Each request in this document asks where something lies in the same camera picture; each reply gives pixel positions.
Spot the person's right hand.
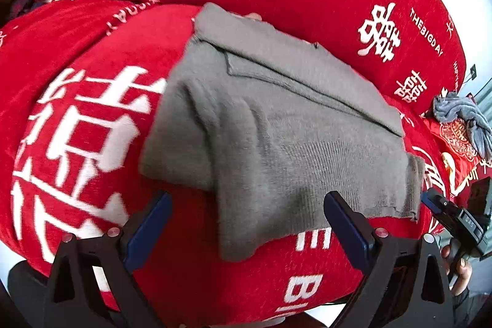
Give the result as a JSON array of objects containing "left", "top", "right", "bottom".
[{"left": 440, "top": 238, "right": 474, "bottom": 296}]

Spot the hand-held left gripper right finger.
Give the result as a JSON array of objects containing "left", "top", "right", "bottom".
[{"left": 323, "top": 191, "right": 454, "bottom": 328}]

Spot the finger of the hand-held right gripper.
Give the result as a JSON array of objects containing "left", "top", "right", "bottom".
[{"left": 421, "top": 188, "right": 460, "bottom": 223}]

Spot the red cushion with round emblem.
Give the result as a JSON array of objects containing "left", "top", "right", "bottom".
[{"left": 423, "top": 116, "right": 492, "bottom": 198}]

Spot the grey knit sweater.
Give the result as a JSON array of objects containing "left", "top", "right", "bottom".
[{"left": 139, "top": 2, "right": 427, "bottom": 263}]

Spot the person's right forearm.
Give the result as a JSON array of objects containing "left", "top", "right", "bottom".
[{"left": 450, "top": 284, "right": 492, "bottom": 328}]

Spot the red printed bed blanket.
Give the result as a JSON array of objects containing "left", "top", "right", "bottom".
[{"left": 0, "top": 0, "right": 462, "bottom": 326}]

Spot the blue grey crumpled cloth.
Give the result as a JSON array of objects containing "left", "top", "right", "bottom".
[{"left": 432, "top": 92, "right": 492, "bottom": 160}]

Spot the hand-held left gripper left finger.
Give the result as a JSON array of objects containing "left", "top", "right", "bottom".
[{"left": 43, "top": 190, "right": 173, "bottom": 328}]

